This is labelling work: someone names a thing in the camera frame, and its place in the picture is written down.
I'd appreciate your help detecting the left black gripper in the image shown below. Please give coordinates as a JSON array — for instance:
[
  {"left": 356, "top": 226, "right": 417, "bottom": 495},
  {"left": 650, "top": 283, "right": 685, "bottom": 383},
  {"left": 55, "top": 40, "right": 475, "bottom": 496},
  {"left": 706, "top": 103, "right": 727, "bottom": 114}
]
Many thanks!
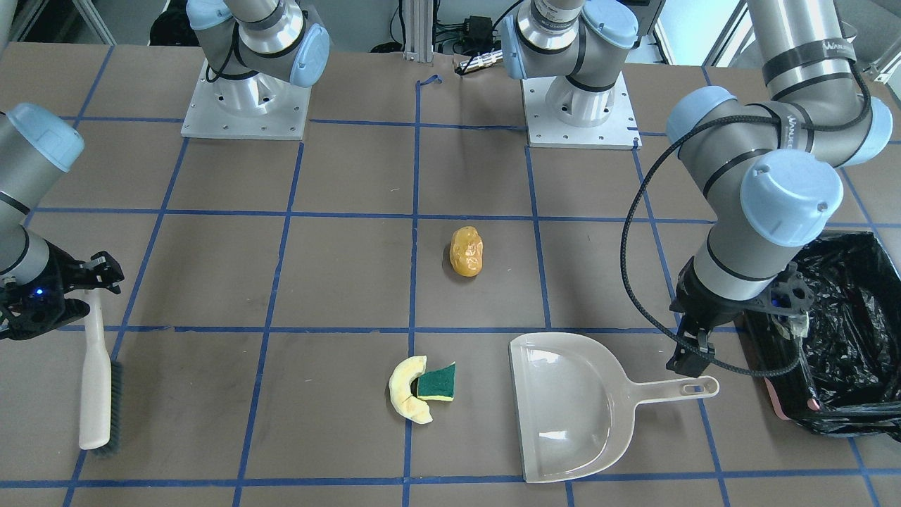
[{"left": 666, "top": 261, "right": 814, "bottom": 377}]

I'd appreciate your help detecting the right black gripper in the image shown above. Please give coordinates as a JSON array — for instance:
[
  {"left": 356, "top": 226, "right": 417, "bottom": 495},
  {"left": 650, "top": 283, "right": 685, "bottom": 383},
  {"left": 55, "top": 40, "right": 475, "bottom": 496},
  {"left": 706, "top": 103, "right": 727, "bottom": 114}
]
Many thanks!
[{"left": 1, "top": 251, "right": 125, "bottom": 341}]

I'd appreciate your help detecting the white hand brush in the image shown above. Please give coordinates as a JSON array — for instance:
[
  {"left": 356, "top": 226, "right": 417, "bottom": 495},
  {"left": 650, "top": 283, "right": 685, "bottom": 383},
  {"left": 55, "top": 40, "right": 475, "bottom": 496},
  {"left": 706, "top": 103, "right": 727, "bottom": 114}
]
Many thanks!
[{"left": 78, "top": 289, "right": 122, "bottom": 458}]

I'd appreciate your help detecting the beige plastic dustpan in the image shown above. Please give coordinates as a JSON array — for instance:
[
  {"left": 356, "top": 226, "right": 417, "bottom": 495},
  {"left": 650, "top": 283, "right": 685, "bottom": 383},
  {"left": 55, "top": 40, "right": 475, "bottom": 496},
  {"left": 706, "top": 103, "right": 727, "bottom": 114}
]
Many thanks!
[{"left": 509, "top": 332, "right": 720, "bottom": 484}]

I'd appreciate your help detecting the yellow toy potato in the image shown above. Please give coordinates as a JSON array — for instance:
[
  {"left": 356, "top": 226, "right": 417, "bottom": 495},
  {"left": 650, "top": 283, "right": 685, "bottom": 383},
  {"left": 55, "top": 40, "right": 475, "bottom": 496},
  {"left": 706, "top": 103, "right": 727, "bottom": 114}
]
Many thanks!
[{"left": 448, "top": 227, "right": 484, "bottom": 278}]

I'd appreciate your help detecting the yellow curved bread piece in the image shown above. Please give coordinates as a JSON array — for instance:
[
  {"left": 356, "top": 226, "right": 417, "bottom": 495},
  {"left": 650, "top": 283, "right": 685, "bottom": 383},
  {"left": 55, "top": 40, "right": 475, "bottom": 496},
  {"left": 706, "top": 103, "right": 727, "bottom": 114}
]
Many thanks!
[{"left": 387, "top": 356, "right": 432, "bottom": 425}]

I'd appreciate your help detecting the green yellow sponge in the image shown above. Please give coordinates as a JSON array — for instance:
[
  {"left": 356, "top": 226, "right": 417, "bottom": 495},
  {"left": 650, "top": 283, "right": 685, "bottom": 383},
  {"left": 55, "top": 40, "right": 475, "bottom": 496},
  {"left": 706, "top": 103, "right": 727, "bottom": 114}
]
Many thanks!
[{"left": 415, "top": 363, "right": 456, "bottom": 402}]

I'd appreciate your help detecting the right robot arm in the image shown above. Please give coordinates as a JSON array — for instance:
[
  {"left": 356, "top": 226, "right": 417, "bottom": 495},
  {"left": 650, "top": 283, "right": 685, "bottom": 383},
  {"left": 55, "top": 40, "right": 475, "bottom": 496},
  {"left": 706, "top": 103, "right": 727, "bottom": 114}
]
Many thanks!
[{"left": 1, "top": 103, "right": 125, "bottom": 341}]

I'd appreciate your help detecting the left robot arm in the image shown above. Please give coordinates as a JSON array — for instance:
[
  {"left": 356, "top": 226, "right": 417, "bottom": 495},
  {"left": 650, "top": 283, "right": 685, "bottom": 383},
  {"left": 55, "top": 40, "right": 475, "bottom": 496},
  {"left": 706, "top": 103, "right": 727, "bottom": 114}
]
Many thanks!
[{"left": 667, "top": 1, "right": 893, "bottom": 377}]

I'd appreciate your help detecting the black lined trash bin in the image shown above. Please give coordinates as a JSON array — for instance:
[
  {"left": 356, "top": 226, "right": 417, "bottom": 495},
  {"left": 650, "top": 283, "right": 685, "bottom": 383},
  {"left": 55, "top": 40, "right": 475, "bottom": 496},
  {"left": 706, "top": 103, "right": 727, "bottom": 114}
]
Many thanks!
[{"left": 743, "top": 231, "right": 900, "bottom": 439}]

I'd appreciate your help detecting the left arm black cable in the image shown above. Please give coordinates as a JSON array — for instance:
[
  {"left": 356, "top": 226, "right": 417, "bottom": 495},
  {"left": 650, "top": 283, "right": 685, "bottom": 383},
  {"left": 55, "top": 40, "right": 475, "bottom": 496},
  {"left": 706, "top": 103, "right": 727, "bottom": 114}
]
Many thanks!
[{"left": 619, "top": 56, "right": 870, "bottom": 377}]

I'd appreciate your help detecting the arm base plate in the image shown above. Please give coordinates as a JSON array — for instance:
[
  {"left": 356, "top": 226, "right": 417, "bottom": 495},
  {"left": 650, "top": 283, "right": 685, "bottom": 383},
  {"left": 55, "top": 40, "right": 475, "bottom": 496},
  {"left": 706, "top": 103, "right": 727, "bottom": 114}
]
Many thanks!
[
  {"left": 521, "top": 74, "right": 643, "bottom": 150},
  {"left": 180, "top": 61, "right": 311, "bottom": 141}
]

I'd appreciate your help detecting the aluminium frame post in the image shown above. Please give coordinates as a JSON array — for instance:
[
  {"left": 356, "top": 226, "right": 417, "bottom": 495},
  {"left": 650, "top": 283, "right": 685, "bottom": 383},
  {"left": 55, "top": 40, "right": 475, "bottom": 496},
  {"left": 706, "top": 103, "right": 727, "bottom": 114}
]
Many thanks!
[{"left": 398, "top": 1, "right": 436, "bottom": 65}]

